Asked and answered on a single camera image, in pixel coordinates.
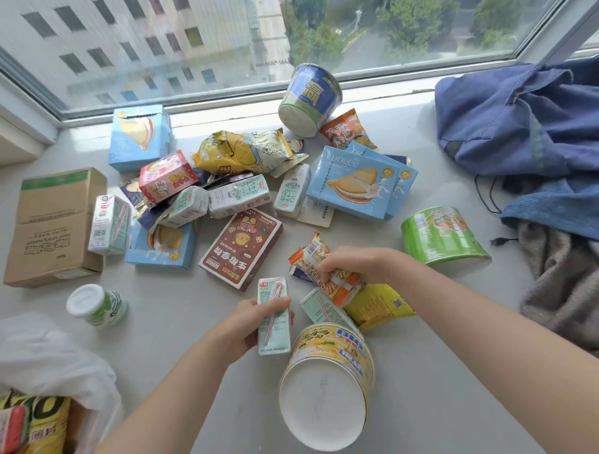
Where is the person's left hand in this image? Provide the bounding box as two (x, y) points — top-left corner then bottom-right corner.
(216, 296), (295, 366)

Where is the person's right hand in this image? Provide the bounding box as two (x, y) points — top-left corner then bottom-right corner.
(316, 246), (413, 286)

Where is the pale green milk carton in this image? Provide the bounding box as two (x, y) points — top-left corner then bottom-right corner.
(257, 277), (292, 356)
(207, 174), (272, 220)
(87, 195), (132, 257)
(299, 287), (362, 338)
(161, 186), (210, 229)
(273, 163), (312, 220)

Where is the orange striped snack packet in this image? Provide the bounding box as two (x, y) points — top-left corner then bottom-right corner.
(288, 232), (364, 308)

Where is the person's left forearm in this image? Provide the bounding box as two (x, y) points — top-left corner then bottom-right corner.
(94, 323), (241, 454)

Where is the person's right forearm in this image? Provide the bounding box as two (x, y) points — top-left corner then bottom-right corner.
(391, 253), (599, 454)

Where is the yellow snack packet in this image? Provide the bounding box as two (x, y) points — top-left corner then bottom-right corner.
(343, 283), (416, 334)

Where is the maroon cartoon biscuit box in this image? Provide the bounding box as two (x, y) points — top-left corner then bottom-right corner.
(198, 208), (284, 292)

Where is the light blue biscuit box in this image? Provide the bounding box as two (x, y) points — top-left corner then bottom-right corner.
(108, 104), (172, 174)
(306, 145), (404, 221)
(124, 219), (198, 270)
(345, 141), (419, 220)

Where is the yellow instant noodle bowl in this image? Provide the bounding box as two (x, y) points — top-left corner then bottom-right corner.
(278, 322), (376, 452)

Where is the green instant noodle bowl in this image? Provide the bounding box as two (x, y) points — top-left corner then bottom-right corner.
(401, 206), (492, 278)

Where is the beige small sachet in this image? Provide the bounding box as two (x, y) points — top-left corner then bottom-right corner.
(269, 139), (310, 179)

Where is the yellow cartoon snack bag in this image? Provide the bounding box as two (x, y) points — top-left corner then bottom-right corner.
(192, 129), (294, 176)

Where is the pink cartoon snack box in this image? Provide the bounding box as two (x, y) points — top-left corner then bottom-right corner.
(139, 150), (200, 205)

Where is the white green-label yogurt bottle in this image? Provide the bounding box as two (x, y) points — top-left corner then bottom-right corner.
(65, 283), (130, 327)

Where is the blue instant noodle cup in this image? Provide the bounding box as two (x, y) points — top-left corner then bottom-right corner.
(278, 63), (343, 139)

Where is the grey fleece blanket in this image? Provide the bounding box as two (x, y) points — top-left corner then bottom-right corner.
(517, 220), (599, 358)

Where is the white plastic bag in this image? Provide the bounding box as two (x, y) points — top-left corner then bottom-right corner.
(0, 312), (125, 454)

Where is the blue cloth bag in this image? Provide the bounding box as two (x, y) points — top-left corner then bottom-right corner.
(434, 57), (599, 179)

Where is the blue towel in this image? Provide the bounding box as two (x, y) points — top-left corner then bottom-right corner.
(500, 174), (599, 242)

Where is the brown cardboard box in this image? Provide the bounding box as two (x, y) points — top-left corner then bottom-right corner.
(3, 167), (108, 289)

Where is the grey framed window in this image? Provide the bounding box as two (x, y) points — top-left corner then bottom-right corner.
(0, 0), (599, 133)

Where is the yellow chip bag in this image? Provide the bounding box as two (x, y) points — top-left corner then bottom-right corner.
(0, 392), (72, 454)

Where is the black cable with plug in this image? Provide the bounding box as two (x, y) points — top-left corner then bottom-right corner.
(474, 174), (521, 247)

